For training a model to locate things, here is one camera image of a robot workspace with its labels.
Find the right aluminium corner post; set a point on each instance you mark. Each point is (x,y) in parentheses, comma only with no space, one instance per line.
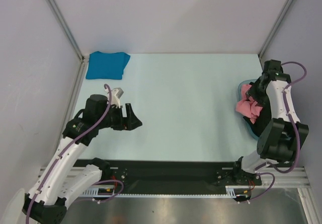
(278,22)

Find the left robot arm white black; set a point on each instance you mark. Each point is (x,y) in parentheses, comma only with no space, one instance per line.
(49,199)

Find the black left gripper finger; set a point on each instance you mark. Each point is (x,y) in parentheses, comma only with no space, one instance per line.
(132,122)
(129,110)

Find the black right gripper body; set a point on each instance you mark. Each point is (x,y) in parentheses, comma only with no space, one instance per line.
(255,93)

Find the left aluminium corner post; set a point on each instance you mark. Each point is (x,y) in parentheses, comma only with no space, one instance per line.
(65,28)

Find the aluminium corner post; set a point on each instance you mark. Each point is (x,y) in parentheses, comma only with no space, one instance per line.
(278,22)
(65,28)

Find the aluminium front frame rail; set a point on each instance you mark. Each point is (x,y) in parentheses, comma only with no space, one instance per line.
(295,179)

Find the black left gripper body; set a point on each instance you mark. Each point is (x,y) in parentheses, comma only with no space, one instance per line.
(114,118)

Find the pink t shirt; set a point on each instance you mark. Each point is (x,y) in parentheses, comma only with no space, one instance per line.
(247,107)

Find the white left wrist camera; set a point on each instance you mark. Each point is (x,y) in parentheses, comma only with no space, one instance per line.
(116,94)

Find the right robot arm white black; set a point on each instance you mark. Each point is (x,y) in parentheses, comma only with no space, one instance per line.
(280,143)

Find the black t shirt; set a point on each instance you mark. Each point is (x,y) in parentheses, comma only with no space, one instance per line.
(255,129)

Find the teal plastic basket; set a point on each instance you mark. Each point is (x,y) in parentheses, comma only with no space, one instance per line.
(238,94)

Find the folded blue t shirt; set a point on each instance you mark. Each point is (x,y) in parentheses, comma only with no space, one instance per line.
(107,66)

